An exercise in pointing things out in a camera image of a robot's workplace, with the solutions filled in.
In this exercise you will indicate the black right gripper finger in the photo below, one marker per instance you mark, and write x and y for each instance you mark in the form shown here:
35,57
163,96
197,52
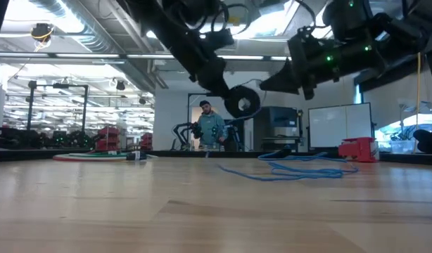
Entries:
286,81

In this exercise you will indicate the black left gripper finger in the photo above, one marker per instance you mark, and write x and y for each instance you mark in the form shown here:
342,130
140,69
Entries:
223,84

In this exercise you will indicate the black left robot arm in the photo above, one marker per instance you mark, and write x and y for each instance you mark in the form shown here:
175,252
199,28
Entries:
166,24

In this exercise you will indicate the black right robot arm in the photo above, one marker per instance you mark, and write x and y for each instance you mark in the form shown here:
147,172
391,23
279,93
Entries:
370,35

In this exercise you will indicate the black background robot arm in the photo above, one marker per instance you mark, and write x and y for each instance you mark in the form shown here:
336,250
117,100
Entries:
8,135
195,130

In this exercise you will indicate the person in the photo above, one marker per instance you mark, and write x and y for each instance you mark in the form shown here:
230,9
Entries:
210,128

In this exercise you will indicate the white whiteboard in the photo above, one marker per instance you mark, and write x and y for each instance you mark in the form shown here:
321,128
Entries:
339,124

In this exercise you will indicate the black ceiling lamp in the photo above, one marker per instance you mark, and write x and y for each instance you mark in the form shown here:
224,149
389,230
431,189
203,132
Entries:
120,85

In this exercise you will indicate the small red storage rack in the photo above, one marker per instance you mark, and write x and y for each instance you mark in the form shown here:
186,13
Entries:
146,141

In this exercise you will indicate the long ceiling light strip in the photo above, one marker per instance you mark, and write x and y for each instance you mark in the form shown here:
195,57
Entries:
86,55

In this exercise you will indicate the clear plastic bin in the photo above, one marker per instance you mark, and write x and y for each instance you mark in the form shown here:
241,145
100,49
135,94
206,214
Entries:
402,147

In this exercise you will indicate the red storage bin rack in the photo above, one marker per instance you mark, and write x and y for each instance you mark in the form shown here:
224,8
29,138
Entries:
110,137

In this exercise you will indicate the yellow black ceiling reel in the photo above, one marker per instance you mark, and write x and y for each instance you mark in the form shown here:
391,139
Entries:
42,32

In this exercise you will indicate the silver ventilation duct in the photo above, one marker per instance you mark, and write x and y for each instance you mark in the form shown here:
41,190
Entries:
96,38

